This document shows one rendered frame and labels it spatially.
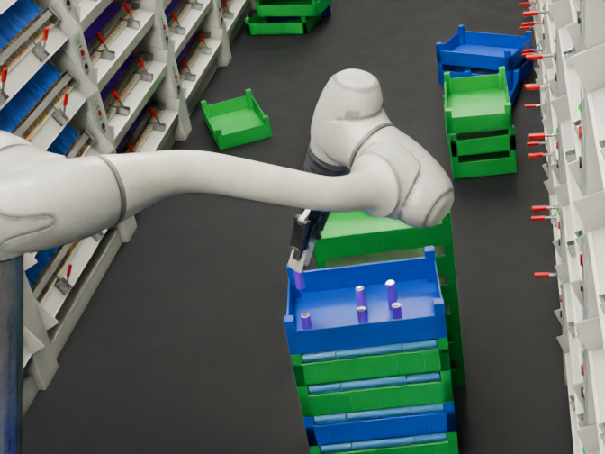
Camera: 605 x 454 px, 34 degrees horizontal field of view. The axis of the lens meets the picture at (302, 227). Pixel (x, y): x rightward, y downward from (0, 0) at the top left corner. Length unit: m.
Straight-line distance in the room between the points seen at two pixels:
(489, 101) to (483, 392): 1.24
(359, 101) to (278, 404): 1.03
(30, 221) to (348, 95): 0.57
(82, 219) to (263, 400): 1.22
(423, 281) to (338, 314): 0.19
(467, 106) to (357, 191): 1.83
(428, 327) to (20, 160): 0.87
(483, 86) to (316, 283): 1.52
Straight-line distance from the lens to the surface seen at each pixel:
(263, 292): 2.81
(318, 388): 1.97
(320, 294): 2.05
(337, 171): 1.68
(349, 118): 1.60
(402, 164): 1.54
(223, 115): 3.90
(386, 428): 2.04
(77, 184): 1.31
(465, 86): 3.41
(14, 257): 1.48
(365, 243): 2.14
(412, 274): 2.05
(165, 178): 1.40
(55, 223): 1.30
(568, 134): 1.96
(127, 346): 2.74
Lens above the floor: 1.58
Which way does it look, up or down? 31 degrees down
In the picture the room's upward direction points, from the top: 10 degrees counter-clockwise
